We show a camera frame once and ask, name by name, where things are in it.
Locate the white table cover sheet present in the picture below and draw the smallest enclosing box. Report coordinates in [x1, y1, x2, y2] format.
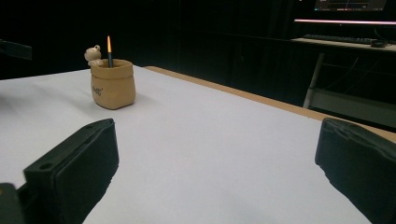
[0, 64, 373, 224]

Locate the tan bag-shaped pen holder with bear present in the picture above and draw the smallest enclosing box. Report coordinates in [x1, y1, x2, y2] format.
[83, 44, 137, 111]

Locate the dark pen with gold tip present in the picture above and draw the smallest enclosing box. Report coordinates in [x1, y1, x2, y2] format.
[106, 35, 114, 69]

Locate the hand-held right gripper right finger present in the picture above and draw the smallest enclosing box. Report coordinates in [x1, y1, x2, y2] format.
[314, 117, 396, 224]

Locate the wide computer monitor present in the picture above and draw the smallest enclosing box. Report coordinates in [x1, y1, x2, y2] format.
[293, 0, 396, 26]

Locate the black computer mouse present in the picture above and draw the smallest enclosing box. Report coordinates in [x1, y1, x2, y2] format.
[370, 39, 388, 49]

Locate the background desk with metal legs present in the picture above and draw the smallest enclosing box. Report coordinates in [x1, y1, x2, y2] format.
[290, 36, 396, 133]

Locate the long black keyboard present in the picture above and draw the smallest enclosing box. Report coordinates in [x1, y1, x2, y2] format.
[303, 34, 375, 45]

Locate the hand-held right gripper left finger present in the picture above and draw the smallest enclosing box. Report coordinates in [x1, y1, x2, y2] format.
[22, 118, 120, 224]

